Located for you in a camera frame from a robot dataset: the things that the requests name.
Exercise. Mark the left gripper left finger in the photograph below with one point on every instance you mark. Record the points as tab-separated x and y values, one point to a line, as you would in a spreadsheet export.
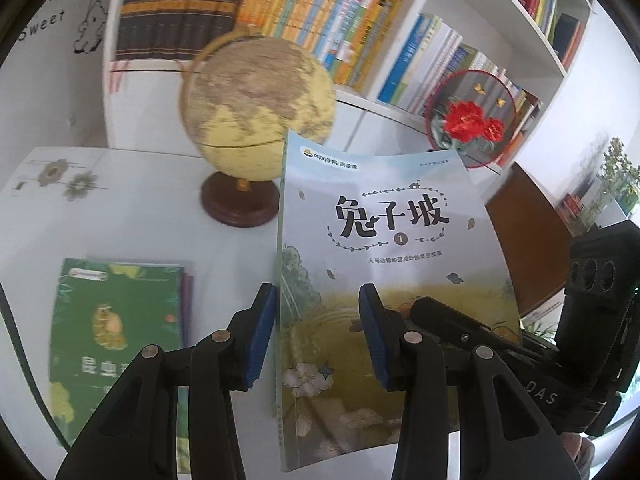
132	434

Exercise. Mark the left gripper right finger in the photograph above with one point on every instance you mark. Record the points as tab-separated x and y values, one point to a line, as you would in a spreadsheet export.
503	434

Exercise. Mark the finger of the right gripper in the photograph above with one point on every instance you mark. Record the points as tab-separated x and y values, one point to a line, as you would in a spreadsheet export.
457	328

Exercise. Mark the green leafy book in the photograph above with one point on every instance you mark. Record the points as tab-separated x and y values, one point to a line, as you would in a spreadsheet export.
104	314

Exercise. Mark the dark red thin book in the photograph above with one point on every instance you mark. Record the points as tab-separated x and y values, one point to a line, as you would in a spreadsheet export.
186	297

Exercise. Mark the person's right hand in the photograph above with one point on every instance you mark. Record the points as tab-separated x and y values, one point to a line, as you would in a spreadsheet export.
581	450

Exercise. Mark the brown wooden cabinet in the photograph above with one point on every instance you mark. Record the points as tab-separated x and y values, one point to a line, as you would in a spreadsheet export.
534	239

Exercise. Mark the potted green plant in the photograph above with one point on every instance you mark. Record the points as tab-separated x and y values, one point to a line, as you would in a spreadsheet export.
618	181

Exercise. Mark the round red flower fan ornament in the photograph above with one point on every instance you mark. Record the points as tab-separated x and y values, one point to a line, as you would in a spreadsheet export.
474	113

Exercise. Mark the white bookshelf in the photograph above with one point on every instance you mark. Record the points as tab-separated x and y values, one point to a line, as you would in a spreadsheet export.
386	58

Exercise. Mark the yellow globe on wooden base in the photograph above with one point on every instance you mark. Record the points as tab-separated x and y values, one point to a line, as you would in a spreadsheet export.
240	97

